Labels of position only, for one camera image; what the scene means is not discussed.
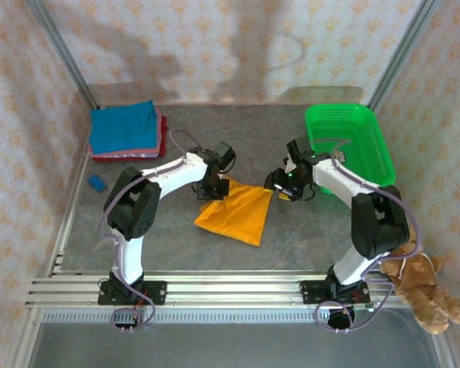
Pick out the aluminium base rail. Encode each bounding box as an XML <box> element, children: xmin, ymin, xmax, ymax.
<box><xmin>25</xmin><ymin>271</ymin><xmax>403</xmax><ymax>310</ymax></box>

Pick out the orange t-shirt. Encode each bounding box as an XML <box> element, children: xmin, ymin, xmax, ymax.
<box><xmin>193</xmin><ymin>176</ymin><xmax>273</xmax><ymax>248</ymax></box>

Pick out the grey slotted cable duct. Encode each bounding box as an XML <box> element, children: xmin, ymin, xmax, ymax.
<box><xmin>41</xmin><ymin>310</ymin><xmax>399</xmax><ymax>324</ymax></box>

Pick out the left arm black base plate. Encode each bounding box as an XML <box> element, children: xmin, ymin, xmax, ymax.
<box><xmin>98</xmin><ymin>281</ymin><xmax>167</xmax><ymax>307</ymax></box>

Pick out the stack of folded clothes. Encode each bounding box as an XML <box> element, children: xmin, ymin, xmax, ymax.
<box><xmin>91</xmin><ymin>107</ymin><xmax>164</xmax><ymax>159</ymax></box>

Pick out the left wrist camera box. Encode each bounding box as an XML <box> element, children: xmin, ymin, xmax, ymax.
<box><xmin>196</xmin><ymin>179</ymin><xmax>215</xmax><ymax>201</ymax></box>

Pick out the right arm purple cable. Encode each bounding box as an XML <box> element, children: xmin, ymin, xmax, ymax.
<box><xmin>308</xmin><ymin>137</ymin><xmax>422</xmax><ymax>334</ymax></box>

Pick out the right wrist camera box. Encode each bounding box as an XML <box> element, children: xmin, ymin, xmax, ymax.
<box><xmin>263</xmin><ymin>169</ymin><xmax>284</xmax><ymax>192</ymax></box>

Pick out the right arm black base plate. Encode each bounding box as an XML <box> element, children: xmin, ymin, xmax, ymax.
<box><xmin>299</xmin><ymin>281</ymin><xmax>371</xmax><ymax>306</ymax></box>

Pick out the brown teddy bear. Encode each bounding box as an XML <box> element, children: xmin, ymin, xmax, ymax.
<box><xmin>379</xmin><ymin>225</ymin><xmax>460</xmax><ymax>335</ymax></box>

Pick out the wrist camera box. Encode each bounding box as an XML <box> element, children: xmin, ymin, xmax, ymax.
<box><xmin>263</xmin><ymin>169</ymin><xmax>284</xmax><ymax>192</ymax></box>
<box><xmin>196</xmin><ymin>179</ymin><xmax>215</xmax><ymax>201</ymax></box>

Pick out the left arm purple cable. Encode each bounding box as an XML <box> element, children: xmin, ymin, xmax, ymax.
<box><xmin>98</xmin><ymin>129</ymin><xmax>196</xmax><ymax>331</ymax></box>

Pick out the aluminium frame post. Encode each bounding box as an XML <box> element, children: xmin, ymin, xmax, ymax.
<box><xmin>369</xmin><ymin>0</ymin><xmax>442</xmax><ymax>110</ymax></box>
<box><xmin>26</xmin><ymin>0</ymin><xmax>99</xmax><ymax>110</ymax></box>

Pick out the small blue block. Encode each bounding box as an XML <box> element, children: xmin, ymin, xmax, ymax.
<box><xmin>87</xmin><ymin>173</ymin><xmax>109</xmax><ymax>193</ymax></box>

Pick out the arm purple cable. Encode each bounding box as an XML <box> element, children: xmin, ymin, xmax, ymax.
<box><xmin>308</xmin><ymin>137</ymin><xmax>422</xmax><ymax>334</ymax></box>
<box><xmin>98</xmin><ymin>129</ymin><xmax>196</xmax><ymax>331</ymax></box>

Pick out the green plastic basket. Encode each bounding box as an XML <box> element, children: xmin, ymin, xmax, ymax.
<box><xmin>304</xmin><ymin>103</ymin><xmax>397</xmax><ymax>196</ymax></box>

